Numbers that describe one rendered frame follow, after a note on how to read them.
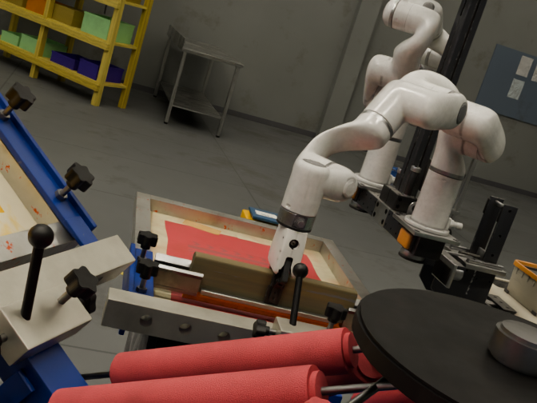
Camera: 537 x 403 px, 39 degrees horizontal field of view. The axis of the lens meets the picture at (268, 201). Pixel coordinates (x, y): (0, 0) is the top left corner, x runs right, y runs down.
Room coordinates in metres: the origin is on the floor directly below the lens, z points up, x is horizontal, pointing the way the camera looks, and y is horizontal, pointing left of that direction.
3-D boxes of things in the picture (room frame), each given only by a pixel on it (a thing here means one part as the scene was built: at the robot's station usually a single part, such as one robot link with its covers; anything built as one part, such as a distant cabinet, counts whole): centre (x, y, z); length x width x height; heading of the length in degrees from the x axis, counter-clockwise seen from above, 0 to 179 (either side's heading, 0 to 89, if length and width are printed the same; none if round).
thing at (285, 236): (1.49, -0.06, 1.12); 0.10 x 0.08 x 0.11; 13
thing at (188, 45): (9.69, 1.39, 0.51); 1.96 x 0.74 x 1.01; 17
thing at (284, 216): (1.48, -0.07, 1.18); 0.09 x 0.07 x 0.03; 13
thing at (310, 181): (1.51, -0.09, 1.25); 0.15 x 0.10 x 0.11; 145
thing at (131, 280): (1.39, 0.19, 0.97); 0.30 x 0.05 x 0.07; 13
